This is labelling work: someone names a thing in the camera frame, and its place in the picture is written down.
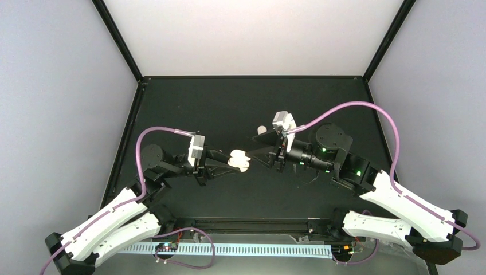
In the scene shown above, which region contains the oval white charging case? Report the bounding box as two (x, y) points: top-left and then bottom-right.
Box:
(257, 125), (267, 135)

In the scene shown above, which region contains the square white earbud case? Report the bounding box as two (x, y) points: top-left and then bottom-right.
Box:
(228, 150), (251, 172)

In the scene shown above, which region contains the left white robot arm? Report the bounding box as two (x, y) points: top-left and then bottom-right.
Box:
(45, 144), (250, 274)

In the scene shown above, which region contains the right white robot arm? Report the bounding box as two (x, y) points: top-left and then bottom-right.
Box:
(246, 123), (468, 265)

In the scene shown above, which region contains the left small circuit board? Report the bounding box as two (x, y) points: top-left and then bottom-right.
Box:
(155, 242), (178, 253)

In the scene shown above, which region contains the small circuit board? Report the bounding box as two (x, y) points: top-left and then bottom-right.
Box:
(331, 245), (354, 255)
(155, 242), (178, 253)

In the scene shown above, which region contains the right small circuit board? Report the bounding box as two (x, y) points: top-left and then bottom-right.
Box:
(331, 245), (354, 255)

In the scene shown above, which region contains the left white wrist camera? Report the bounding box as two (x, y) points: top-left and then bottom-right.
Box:
(187, 135), (205, 167)

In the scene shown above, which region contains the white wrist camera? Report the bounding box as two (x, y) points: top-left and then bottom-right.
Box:
(272, 111), (297, 152)
(187, 135), (205, 167)

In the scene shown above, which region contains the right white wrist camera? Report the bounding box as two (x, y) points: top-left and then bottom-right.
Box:
(272, 111), (297, 152)

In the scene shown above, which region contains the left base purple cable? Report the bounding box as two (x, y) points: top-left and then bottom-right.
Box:
(153, 227), (217, 271)

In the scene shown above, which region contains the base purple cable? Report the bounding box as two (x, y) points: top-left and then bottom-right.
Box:
(153, 227), (217, 271)
(331, 211), (381, 266)

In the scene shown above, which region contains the black aluminium front rail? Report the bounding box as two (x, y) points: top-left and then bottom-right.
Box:
(174, 217), (344, 235)

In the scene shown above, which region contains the white slotted cable duct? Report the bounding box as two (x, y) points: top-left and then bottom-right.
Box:
(121, 242), (332, 259)

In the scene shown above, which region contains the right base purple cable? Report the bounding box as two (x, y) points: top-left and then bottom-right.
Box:
(331, 211), (381, 266)

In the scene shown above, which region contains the left black frame post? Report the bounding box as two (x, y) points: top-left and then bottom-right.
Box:
(92, 0), (143, 83)

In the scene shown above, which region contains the black frame post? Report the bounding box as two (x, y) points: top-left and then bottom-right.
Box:
(363, 0), (416, 83)
(92, 0), (143, 83)

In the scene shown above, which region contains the right black frame post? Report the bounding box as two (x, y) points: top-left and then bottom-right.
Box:
(363, 0), (416, 83)

